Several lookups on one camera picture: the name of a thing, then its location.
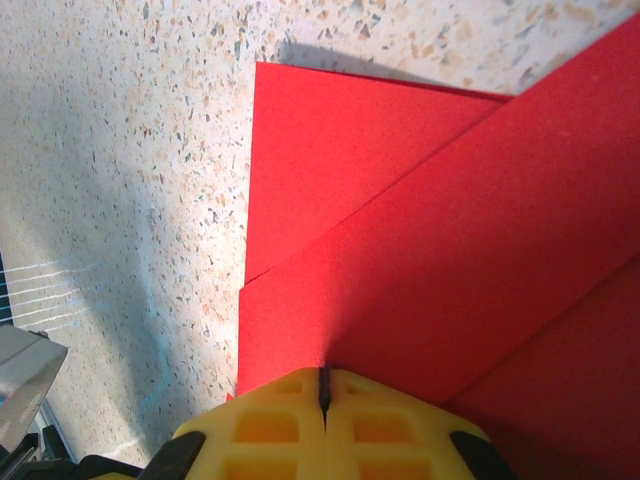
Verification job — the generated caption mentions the red square paper sheet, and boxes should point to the red square paper sheet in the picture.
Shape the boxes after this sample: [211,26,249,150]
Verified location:
[227,12,640,480]

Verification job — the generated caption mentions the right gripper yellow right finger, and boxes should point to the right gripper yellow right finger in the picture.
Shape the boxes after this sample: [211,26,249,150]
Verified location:
[324,367,516,480]

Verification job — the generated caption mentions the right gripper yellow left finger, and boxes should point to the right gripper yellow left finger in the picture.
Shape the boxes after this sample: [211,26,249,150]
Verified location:
[144,366,327,480]

